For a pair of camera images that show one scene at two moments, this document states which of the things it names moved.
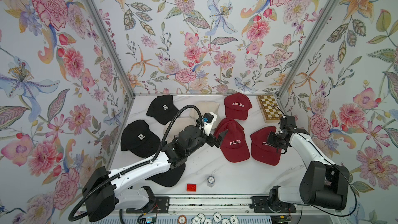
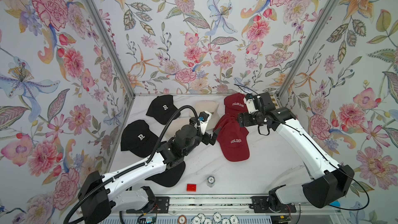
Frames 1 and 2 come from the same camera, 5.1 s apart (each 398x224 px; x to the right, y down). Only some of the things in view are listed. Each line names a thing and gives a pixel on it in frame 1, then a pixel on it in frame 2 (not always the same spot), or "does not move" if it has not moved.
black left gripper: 212,142 does not move
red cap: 233,148 does not move
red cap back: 237,106 does not move
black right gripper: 270,141 → 246,116
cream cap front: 178,125 does not move
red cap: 260,151 → 235,128
